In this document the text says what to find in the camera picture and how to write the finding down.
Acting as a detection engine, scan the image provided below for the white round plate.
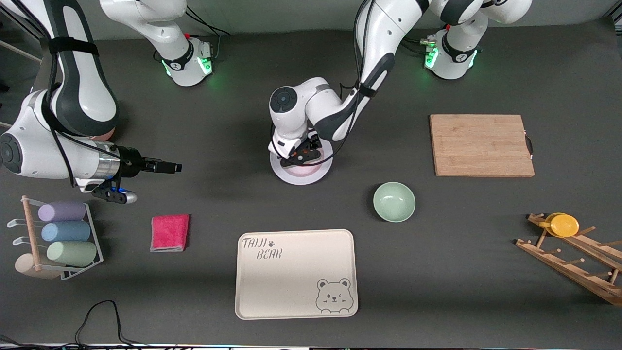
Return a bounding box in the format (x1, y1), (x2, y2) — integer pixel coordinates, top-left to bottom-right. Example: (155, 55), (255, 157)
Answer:
(270, 141), (334, 186)

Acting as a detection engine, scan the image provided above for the pink bowl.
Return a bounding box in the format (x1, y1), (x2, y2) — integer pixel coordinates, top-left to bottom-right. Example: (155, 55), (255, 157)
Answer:
(90, 125), (117, 142)

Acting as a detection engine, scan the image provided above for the pink folded cloth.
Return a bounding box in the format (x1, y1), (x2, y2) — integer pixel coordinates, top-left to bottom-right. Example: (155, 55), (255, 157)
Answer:
(150, 214), (190, 253)

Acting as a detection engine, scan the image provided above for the purple cup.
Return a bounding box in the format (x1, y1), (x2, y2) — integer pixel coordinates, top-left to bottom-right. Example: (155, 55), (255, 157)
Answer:
(38, 201), (87, 223)

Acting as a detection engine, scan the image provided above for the blue cup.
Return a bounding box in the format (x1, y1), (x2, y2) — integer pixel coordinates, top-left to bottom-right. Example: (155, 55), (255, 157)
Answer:
(41, 221), (92, 243)

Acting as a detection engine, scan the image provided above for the light green bowl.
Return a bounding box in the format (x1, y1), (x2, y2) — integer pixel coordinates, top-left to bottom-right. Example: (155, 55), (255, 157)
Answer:
(373, 182), (416, 223)

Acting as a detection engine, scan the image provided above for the green cup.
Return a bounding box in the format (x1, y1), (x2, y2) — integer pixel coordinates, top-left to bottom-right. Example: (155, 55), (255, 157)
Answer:
(46, 241), (98, 267)

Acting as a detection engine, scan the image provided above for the beige bear print tray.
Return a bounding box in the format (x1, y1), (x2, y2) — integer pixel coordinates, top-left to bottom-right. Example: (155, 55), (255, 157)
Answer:
(235, 229), (359, 320)

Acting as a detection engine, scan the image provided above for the beige cup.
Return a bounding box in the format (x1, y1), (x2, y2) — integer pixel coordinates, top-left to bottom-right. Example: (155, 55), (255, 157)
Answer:
(15, 253), (64, 280)

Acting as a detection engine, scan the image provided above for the wooden cutting board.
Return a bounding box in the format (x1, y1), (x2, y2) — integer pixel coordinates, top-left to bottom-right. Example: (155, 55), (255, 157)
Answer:
(430, 114), (536, 177)

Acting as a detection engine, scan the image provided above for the yellow mug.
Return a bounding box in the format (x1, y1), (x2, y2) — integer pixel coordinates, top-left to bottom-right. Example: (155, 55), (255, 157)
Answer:
(544, 212), (580, 238)

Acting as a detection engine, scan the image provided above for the wooden mug rack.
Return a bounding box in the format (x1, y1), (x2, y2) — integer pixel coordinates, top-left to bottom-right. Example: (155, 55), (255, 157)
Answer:
(515, 212), (622, 307)

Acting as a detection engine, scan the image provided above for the white wire cup rack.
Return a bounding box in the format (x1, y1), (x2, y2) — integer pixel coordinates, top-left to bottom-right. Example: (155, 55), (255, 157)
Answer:
(7, 195), (104, 281)

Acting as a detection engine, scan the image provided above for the black left base cable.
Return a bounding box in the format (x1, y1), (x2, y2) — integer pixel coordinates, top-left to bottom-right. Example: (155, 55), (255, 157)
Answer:
(403, 36), (438, 56)

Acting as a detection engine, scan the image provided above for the black base cable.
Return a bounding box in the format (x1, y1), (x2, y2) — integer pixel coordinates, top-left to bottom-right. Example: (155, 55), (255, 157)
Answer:
(403, 36), (438, 56)
(185, 5), (231, 59)

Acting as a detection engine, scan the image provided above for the black right base cable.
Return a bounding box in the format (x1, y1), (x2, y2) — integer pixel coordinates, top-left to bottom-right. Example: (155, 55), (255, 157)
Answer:
(185, 5), (231, 59)

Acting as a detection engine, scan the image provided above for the black floor cable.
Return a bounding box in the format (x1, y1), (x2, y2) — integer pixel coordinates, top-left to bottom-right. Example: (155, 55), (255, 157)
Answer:
(0, 300), (195, 350)

